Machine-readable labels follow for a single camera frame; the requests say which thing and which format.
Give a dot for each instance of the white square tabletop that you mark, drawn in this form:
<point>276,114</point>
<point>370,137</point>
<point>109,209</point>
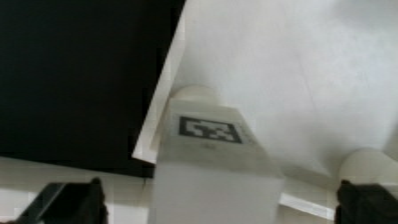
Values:
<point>297,59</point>

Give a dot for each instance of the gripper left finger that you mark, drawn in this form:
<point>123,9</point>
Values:
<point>68,204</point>

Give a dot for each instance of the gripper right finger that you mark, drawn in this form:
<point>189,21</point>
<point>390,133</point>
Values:
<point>366,204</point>

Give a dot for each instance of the white table leg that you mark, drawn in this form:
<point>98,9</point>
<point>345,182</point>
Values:
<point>207,160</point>
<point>368,168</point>

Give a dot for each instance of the white U-shaped fence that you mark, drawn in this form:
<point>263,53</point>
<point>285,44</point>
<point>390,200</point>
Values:
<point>25,176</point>

